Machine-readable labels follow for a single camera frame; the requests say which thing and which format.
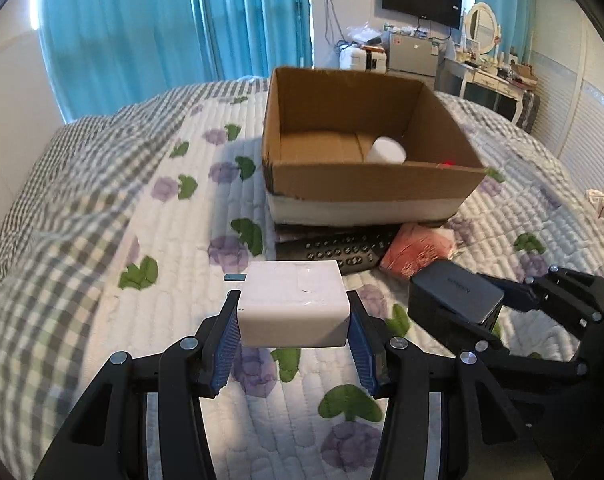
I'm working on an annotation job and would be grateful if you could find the white rectangular box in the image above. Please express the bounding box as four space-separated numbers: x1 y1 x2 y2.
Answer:
237 261 351 348

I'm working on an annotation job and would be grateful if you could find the pink packet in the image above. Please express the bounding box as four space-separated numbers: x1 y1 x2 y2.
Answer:
379 223 457 280

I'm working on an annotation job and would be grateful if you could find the small blue flat chip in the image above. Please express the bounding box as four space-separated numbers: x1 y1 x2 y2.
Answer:
224 273 246 282

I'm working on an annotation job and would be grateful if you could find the black power adapter block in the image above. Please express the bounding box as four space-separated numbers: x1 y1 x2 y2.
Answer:
408 260 504 330

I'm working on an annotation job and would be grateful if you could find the white dressing table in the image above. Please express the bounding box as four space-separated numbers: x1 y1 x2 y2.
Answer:
436 54 529 125

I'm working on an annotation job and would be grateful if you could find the white round jar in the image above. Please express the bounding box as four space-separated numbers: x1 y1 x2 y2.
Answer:
365 136 407 165

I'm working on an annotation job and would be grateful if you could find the oval white vanity mirror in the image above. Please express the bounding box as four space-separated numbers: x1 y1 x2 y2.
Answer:
464 2 500 54

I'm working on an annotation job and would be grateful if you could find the floral quilted bedspread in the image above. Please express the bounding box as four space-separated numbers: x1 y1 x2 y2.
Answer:
81 93 604 479

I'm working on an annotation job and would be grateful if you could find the black remote control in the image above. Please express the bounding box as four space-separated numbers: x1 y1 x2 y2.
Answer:
276 230 398 275

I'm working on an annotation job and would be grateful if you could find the brown cardboard box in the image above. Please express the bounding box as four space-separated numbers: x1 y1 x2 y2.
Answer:
262 67 485 226

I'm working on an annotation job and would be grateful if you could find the grey checked bed sheet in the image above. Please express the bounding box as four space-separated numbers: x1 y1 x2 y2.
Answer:
0 78 268 479

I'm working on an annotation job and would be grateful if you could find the blue window curtain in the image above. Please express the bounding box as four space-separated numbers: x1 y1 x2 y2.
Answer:
38 0 312 122

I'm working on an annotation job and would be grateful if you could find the grey mini fridge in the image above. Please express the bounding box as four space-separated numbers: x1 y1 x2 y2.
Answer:
388 32 440 77

